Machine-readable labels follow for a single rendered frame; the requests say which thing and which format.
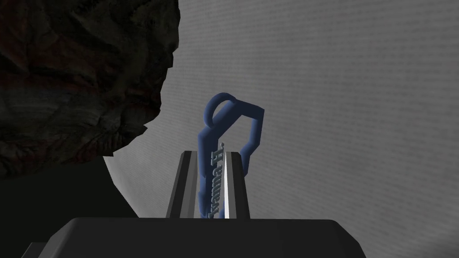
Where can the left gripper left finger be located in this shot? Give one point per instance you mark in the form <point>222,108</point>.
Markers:
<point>184,186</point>

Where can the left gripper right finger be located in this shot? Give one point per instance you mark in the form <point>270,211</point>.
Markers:
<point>236,186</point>

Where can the dark brown rough rock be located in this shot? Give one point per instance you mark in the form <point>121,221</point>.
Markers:
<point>79,75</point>

